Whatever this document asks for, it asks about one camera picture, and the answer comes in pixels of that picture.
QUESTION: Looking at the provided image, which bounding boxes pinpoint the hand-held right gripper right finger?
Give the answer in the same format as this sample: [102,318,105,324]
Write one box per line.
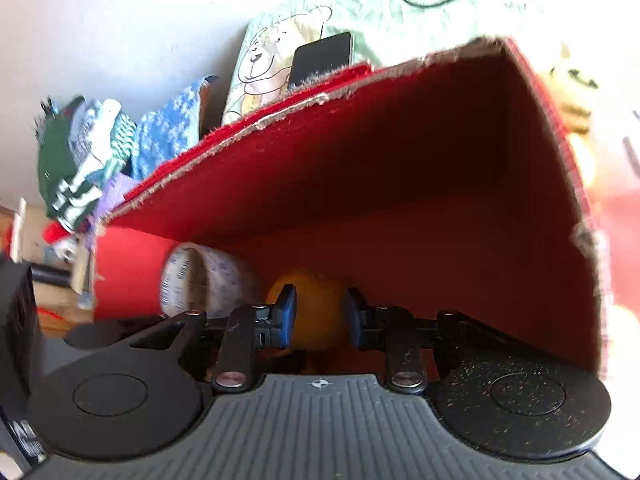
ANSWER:
[345,287,531,393]

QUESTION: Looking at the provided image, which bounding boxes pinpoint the green folded garment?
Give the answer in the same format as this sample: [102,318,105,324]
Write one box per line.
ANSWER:
[35,97,81,221]

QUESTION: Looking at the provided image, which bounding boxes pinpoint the green striped garment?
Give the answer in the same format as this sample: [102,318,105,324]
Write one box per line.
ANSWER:
[102,112,137,171]

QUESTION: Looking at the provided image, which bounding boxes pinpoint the printed clear tape roll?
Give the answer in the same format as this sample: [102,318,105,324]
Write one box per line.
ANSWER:
[159,242,266,321]

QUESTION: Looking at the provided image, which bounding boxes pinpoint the purple tissue pack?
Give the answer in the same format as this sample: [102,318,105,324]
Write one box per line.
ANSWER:
[92,172,138,221]

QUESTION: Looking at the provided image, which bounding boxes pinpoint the grey patterned folded garment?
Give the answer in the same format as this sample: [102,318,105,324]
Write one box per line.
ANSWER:
[67,99,123,166]

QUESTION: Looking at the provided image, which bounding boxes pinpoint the black phone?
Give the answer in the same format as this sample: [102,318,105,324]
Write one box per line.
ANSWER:
[289,31,355,90]

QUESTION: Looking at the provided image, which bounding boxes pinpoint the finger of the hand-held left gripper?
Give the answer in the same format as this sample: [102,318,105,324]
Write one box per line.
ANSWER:
[66,319,166,350]

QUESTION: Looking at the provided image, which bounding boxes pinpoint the yellow tiger plush toy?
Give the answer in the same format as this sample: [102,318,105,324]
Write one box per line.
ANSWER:
[540,42,640,321]

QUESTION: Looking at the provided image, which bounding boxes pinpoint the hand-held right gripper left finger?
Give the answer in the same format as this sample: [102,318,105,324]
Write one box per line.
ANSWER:
[120,284,297,393]

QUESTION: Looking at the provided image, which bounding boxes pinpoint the blue patterned towel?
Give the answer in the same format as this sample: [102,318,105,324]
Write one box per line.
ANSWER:
[132,76,221,181]

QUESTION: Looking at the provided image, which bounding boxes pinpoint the red cardboard box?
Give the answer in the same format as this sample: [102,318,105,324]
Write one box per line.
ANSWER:
[92,35,613,386]

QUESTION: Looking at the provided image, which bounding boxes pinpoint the brown gourd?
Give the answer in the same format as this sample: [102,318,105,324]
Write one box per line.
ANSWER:
[265,269,351,353]

